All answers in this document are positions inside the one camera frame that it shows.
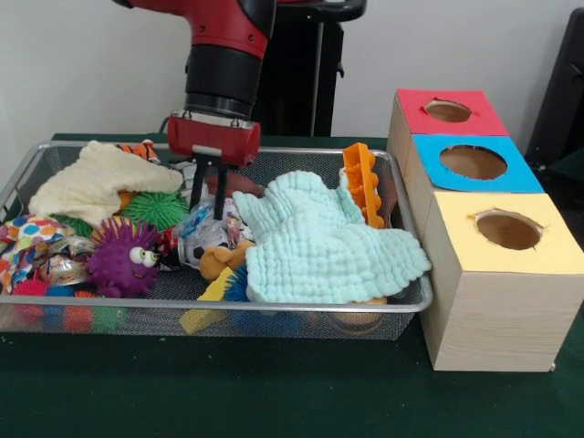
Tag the dark green tablecloth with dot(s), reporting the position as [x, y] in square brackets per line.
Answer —
[274, 392]

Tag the light blue muslin cloth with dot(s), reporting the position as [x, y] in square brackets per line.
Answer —
[328, 255]

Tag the green spiky ball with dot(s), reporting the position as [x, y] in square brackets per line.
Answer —
[157, 205]

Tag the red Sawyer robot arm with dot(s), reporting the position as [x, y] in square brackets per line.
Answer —
[223, 45]

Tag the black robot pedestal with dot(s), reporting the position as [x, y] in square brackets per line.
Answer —
[310, 91]

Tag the polka dot cloth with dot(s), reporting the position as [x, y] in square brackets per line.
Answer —
[27, 237]

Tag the wooden box with three holes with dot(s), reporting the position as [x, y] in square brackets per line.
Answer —
[502, 319]

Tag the purple spiky monster toy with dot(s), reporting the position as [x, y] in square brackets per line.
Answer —
[123, 260]

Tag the cream muslin cloth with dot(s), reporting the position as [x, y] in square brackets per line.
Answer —
[91, 187]

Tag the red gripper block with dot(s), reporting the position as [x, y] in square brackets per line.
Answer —
[212, 139]

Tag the orange plastic toy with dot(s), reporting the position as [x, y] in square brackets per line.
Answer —
[360, 173]

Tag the brown toy football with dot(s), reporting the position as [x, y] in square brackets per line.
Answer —
[242, 184]

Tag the brown plush bear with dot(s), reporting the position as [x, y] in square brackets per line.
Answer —
[223, 260]

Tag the black and white soccer ball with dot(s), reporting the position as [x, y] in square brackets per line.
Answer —
[198, 254]

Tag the shallow mesh bin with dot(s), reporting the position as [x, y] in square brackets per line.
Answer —
[292, 325]

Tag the black chair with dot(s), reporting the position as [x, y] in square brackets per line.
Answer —
[561, 91]

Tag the tiger plush toy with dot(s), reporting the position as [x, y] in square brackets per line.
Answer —
[139, 150]

